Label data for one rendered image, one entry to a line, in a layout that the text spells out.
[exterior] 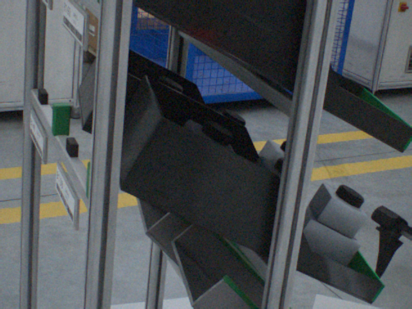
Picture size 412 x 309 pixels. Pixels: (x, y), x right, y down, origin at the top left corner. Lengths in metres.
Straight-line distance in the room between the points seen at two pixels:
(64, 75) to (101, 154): 4.13
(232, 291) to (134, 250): 2.60
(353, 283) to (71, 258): 2.54
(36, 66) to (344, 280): 0.41
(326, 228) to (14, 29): 3.84
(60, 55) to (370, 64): 2.34
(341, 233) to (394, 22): 5.06
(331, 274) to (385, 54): 5.15
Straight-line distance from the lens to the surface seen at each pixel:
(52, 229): 3.50
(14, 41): 4.59
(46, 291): 3.06
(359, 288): 0.80
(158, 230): 0.89
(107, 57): 0.60
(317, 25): 0.65
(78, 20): 0.67
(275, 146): 0.94
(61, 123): 0.79
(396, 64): 6.00
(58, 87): 4.75
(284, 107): 0.71
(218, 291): 0.77
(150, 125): 0.70
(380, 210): 1.25
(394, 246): 1.26
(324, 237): 0.84
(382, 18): 5.85
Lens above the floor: 1.59
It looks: 21 degrees down
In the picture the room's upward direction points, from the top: 6 degrees clockwise
